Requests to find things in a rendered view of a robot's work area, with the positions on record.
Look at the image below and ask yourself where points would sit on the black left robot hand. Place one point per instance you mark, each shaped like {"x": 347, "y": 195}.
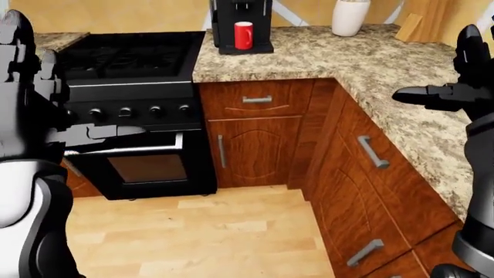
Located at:
{"x": 23, "y": 87}

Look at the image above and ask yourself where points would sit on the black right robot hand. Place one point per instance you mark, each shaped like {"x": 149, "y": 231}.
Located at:
{"x": 469, "y": 87}

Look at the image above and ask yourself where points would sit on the granite kitchen counter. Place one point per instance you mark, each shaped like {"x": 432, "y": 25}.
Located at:
{"x": 347, "y": 69}

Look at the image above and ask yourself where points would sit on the red mug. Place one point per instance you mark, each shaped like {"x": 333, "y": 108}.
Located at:
{"x": 243, "y": 35}

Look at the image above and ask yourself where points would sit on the black coffee machine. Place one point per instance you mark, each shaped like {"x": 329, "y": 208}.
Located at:
{"x": 239, "y": 17}

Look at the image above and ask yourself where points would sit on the black stove knob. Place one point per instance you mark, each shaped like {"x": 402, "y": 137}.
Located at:
{"x": 155, "y": 110}
{"x": 125, "y": 111}
{"x": 95, "y": 112}
{"x": 185, "y": 109}

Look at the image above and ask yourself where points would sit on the wooden knife block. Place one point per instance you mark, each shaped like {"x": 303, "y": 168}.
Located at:
{"x": 410, "y": 28}

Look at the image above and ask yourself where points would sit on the black gas stove oven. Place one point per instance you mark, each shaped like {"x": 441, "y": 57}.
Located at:
{"x": 135, "y": 110}

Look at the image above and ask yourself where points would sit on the white ceramic vase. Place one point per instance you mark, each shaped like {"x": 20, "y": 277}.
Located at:
{"x": 350, "y": 16}

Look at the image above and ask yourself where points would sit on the wooden corner cabinet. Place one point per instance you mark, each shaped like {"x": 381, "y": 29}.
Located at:
{"x": 370, "y": 197}

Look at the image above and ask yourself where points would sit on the wooden cabinet drawer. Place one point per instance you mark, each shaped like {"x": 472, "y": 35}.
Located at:
{"x": 256, "y": 98}

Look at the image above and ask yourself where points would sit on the wooden cabinet door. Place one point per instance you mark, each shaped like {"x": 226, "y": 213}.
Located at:
{"x": 254, "y": 150}

